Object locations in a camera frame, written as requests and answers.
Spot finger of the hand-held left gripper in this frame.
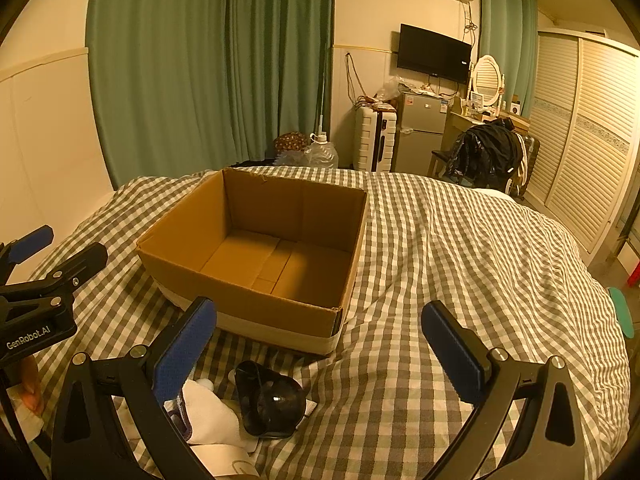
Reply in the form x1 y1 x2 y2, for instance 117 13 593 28
0 242 109 311
0 225 55 281

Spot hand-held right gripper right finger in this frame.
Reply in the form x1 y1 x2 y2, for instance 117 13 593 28
421 301 587 480

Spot silver fridge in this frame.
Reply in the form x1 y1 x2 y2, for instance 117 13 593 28
394 91 453 173

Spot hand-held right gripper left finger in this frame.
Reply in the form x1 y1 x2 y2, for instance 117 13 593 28
51 296 218 480

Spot dark chair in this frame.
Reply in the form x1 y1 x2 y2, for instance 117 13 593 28
430 147 461 178

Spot hanging wall cables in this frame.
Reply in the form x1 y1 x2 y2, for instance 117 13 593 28
345 51 368 106

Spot wide green curtain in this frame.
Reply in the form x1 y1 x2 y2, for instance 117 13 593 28
86 0 335 188

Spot brown cardboard box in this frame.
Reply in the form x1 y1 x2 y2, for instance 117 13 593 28
136 167 369 358

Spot white oval mirror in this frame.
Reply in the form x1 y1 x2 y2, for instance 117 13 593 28
471 55 503 108

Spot white tape roll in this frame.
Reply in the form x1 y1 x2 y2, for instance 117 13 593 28
192 442 261 480

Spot clear water jug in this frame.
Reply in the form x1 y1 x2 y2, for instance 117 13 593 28
303 132 340 170

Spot black plastic cup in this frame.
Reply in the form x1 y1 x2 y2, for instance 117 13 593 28
229 360 307 440

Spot clear plastic bag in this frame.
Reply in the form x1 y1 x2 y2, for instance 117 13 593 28
375 79 406 106

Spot narrow green curtain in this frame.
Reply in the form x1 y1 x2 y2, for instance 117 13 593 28
477 0 540 116

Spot wooden dressing table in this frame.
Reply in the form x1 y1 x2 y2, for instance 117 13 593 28
445 110 532 151

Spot black wall television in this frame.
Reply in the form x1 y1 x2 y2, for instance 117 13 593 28
397 23 473 85

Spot brown patterned bag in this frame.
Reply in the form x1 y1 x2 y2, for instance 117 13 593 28
274 131 308 153

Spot person's left hand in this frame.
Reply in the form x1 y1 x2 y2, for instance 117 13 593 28
10 355 46 417

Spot white suitcase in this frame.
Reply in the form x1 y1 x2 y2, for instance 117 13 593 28
352 106 398 172

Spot grey checked bed cover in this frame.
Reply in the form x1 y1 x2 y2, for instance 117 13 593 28
0 166 631 480

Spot white sock purple trim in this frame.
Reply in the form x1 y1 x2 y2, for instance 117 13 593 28
165 380 261 453

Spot white louvred wardrobe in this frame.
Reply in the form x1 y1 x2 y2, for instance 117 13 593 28
525 29 640 268

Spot black jacket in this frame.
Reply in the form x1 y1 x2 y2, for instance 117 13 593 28
446 119 523 191

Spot white pole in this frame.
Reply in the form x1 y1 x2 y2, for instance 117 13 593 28
314 45 331 136

